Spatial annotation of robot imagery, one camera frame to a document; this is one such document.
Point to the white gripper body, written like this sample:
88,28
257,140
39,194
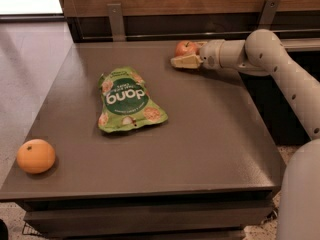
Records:
210,54

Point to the red apple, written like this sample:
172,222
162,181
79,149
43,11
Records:
186,47

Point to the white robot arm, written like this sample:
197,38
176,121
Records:
262,53

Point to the green snack bag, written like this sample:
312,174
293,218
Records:
126,102

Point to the grey drawer cabinet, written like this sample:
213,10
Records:
142,216

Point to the orange fruit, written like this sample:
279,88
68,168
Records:
36,156

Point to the right metal bracket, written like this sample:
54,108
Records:
267,14

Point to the metal bracket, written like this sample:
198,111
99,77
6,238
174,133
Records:
116,21
267,14

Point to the left metal bracket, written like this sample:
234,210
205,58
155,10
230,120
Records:
116,21

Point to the metal rail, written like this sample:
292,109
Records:
286,34

